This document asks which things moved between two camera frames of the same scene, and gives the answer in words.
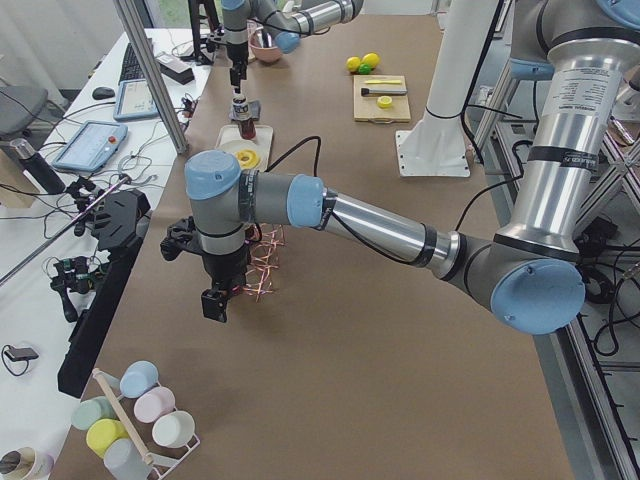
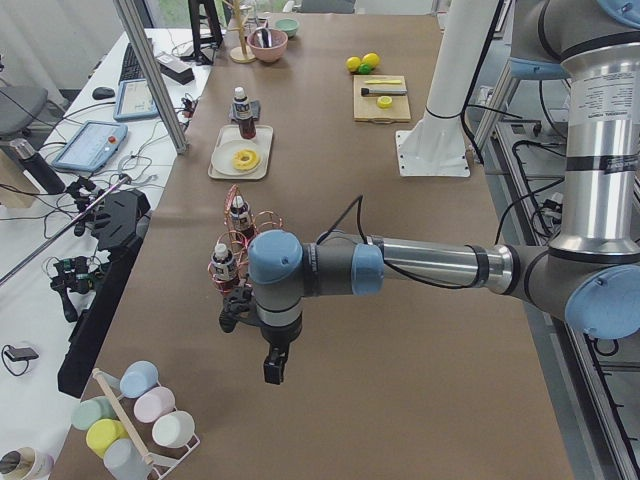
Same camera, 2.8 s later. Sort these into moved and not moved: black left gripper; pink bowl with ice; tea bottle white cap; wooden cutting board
Moved: black left gripper
Not moved: wooden cutting board; tea bottle white cap; pink bowl with ice
